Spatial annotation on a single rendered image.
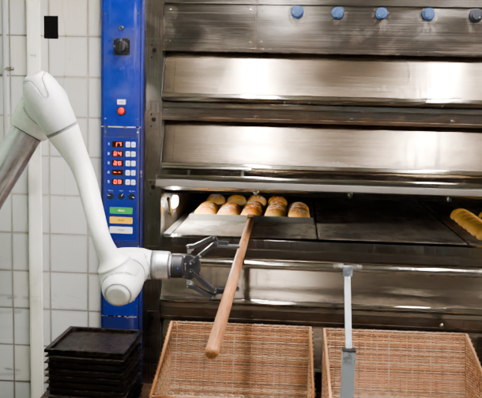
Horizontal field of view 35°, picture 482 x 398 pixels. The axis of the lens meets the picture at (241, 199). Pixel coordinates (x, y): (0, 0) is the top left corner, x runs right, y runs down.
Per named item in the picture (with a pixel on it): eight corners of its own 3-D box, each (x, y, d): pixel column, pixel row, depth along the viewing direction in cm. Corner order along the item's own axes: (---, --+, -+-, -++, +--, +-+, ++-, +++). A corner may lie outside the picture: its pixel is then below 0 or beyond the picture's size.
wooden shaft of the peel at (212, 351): (218, 361, 158) (218, 347, 158) (204, 361, 158) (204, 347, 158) (254, 224, 327) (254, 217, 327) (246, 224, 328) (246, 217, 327)
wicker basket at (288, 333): (167, 386, 301) (168, 318, 298) (310, 393, 298) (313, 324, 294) (145, 441, 253) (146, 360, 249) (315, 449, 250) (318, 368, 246)
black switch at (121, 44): (113, 54, 286) (113, 25, 284) (129, 54, 285) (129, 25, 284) (111, 54, 282) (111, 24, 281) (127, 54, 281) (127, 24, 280)
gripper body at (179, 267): (172, 249, 241) (201, 250, 241) (172, 275, 243) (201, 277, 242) (169, 254, 234) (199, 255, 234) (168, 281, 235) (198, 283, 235)
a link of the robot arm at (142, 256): (156, 274, 245) (148, 290, 233) (107, 272, 246) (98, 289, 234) (155, 242, 242) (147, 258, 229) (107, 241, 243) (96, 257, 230)
